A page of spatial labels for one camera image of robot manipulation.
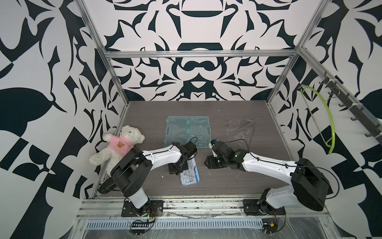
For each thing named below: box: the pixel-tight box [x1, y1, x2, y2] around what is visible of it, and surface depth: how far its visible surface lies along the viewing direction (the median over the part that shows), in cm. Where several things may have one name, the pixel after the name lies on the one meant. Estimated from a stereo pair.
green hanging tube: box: [297, 85, 336, 155], surface depth 69 cm
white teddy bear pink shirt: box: [89, 125, 146, 177], surface depth 90 cm
